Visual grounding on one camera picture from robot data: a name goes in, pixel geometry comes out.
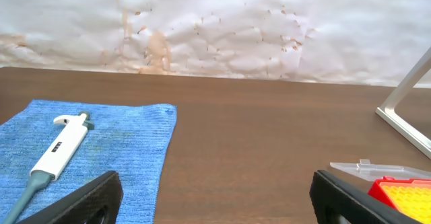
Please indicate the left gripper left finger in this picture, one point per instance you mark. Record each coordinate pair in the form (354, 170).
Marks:
(97, 197)

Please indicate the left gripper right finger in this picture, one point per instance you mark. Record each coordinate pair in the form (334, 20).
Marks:
(336, 200)

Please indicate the white pipette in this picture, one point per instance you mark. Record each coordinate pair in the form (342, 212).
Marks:
(64, 146)

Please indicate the blue cloth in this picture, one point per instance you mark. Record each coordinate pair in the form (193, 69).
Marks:
(128, 143)

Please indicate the red and yellow tip box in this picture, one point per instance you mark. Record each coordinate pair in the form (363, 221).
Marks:
(407, 197)

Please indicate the white and blue stand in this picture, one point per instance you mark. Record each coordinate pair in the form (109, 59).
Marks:
(400, 93)

